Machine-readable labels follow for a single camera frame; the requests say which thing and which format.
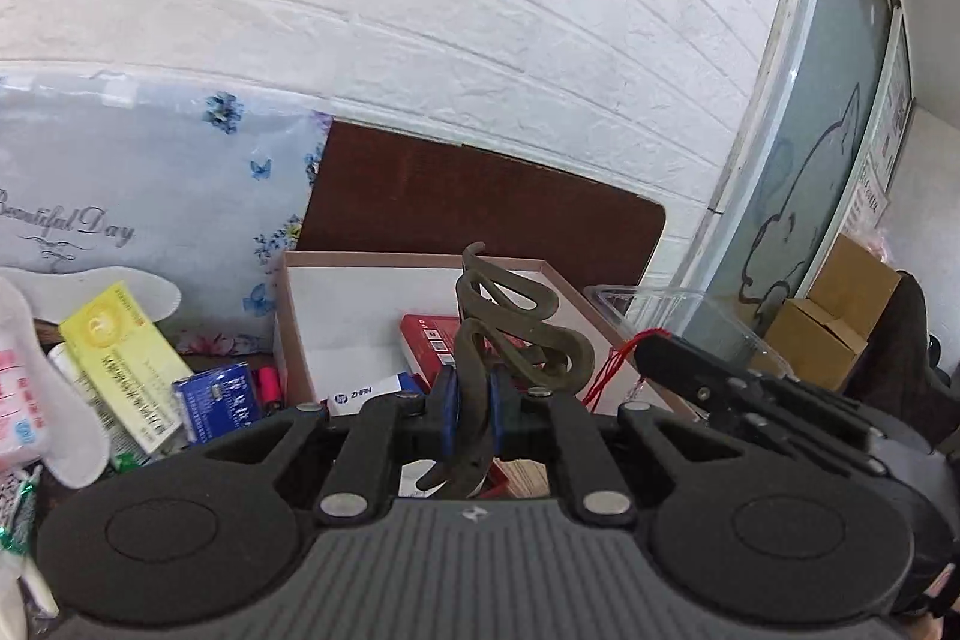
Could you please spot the white and blue box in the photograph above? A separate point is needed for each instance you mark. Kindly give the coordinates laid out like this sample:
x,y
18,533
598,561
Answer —
x,y
367,394

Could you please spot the white shoe insole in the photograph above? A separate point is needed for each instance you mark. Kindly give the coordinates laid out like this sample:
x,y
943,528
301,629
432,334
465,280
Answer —
x,y
112,289

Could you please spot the small red cylinder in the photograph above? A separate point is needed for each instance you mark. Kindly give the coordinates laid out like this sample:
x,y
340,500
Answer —
x,y
268,391

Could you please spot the white floral plastic bag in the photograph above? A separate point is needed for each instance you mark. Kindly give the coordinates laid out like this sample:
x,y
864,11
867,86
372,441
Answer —
x,y
150,175

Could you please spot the blue printed box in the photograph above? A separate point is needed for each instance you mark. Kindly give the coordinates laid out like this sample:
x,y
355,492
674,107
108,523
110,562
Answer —
x,y
221,400

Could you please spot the dark brown cloth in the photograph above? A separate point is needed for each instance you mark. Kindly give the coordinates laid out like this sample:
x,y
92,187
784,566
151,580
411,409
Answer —
x,y
904,355

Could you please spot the white and pink packet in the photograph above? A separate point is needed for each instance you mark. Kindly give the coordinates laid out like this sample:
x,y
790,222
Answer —
x,y
37,407

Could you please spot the olive curved plastic hook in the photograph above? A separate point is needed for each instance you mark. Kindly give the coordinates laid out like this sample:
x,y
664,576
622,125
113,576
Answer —
x,y
556,349

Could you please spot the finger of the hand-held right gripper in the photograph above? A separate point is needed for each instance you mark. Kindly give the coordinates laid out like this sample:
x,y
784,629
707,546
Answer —
x,y
675,364

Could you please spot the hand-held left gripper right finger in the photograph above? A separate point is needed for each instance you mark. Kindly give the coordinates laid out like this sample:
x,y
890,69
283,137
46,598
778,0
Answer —
x,y
500,409

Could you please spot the clear plastic container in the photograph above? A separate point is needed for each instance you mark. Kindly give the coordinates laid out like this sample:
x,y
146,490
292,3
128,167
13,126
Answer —
x,y
675,306

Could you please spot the dark brown wooden board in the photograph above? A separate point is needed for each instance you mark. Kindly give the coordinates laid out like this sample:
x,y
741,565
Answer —
x,y
480,197

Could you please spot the yellow medicine box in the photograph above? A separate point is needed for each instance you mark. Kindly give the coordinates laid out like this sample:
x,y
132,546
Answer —
x,y
124,362

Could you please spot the green box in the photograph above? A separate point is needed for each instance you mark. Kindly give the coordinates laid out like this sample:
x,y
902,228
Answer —
x,y
129,461

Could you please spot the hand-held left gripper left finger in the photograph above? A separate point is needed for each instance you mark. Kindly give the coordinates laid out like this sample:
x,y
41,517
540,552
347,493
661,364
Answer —
x,y
447,416

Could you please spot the red printed box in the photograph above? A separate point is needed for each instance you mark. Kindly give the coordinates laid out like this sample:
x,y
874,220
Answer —
x,y
427,344

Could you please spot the brown cardboard carton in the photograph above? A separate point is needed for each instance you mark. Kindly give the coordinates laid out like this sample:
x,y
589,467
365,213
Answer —
x,y
814,344
855,287

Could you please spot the green and white wrapper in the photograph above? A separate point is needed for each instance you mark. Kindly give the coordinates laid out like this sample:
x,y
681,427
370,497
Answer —
x,y
16,509

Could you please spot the white paper wall notice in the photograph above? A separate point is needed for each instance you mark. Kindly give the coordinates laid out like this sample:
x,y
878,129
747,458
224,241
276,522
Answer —
x,y
892,100

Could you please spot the pink cardboard box white inside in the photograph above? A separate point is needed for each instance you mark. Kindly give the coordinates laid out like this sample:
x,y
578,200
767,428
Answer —
x,y
352,302

